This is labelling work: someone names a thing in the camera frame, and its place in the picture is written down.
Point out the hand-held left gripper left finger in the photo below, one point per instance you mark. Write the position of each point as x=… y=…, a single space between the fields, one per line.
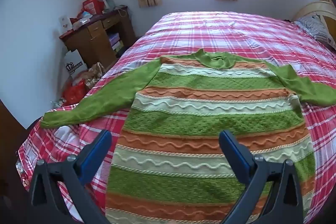
x=100 y=150

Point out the light blue box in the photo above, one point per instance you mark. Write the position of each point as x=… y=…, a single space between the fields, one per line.
x=85 y=15

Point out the white flat box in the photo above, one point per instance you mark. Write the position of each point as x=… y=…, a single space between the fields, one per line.
x=80 y=24

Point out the dark brown wooden cabinet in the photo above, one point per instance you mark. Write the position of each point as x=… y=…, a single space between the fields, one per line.
x=10 y=148

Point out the white greeting card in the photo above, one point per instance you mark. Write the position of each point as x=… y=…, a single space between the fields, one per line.
x=65 y=24

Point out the light wooden headboard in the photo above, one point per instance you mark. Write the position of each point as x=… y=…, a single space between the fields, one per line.
x=309 y=7

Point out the brown wooden desk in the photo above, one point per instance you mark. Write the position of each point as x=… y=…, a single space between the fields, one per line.
x=86 y=40

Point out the red plaid bed blanket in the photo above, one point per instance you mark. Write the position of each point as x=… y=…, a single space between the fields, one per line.
x=223 y=35

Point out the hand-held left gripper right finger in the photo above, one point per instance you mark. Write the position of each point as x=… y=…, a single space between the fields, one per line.
x=231 y=148

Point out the red gift box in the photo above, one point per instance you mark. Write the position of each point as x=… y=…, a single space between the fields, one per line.
x=92 y=6

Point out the brown patterned bag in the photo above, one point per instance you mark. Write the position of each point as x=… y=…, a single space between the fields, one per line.
x=94 y=74

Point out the red plastic bag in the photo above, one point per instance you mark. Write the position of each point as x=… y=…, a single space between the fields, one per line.
x=74 y=92

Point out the patterned pillow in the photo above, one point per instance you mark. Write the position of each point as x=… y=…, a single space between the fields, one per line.
x=315 y=27

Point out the stack of books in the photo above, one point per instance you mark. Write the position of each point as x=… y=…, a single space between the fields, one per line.
x=115 y=41

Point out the green striped knit sweater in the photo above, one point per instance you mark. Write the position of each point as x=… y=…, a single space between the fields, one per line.
x=183 y=119

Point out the white printed paper bag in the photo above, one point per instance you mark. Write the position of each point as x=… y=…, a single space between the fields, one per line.
x=74 y=62

